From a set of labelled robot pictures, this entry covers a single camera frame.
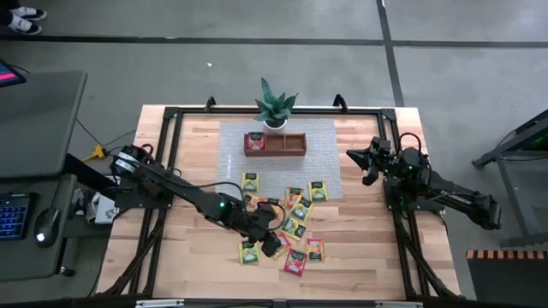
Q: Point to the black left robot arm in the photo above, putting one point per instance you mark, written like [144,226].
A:
[188,192]

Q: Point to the red strawberry tea bag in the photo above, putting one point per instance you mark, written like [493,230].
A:
[295,262]
[256,141]

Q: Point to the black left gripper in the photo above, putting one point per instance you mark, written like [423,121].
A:
[265,222]

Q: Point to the black aluminium table frame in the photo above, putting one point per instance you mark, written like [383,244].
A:
[308,110]

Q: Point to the white printed cardboard box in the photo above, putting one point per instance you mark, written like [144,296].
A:
[106,210]

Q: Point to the black backlit keyboard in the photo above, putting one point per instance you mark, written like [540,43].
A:
[13,216]

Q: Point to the black computer mouse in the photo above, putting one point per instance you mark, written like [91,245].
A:
[47,226]

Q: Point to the black round knob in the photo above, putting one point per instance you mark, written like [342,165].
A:
[67,271]

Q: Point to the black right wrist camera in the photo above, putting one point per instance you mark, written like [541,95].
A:
[381,143]

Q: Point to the black equipment stand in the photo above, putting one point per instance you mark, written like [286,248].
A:
[492,154]

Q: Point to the green plant in white pot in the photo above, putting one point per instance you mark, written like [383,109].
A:
[274,111]

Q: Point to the grey woven placemat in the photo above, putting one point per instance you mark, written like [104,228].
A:
[321,167]

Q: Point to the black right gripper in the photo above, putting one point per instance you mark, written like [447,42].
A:
[388,162]

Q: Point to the person's white shoe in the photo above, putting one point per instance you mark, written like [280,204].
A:
[25,26]
[29,13]

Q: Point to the person's leg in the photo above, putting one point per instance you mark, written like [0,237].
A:
[8,3]
[5,17]

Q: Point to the white metal bracket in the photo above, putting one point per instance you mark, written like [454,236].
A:
[159,303]
[399,304]

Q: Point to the flat display screen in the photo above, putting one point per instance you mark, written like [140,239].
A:
[10,75]

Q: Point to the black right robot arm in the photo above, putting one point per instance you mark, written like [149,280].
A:
[454,194]

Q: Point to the dark grey desk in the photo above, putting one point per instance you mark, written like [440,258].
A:
[25,261]

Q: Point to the black frame clamp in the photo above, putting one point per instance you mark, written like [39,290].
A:
[340,104]
[210,104]

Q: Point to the brown wooden compartment tray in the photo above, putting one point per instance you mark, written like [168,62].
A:
[282,152]

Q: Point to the black box with striped edge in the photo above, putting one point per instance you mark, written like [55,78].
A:
[505,278]

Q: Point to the dark foil packet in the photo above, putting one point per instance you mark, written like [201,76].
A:
[315,250]

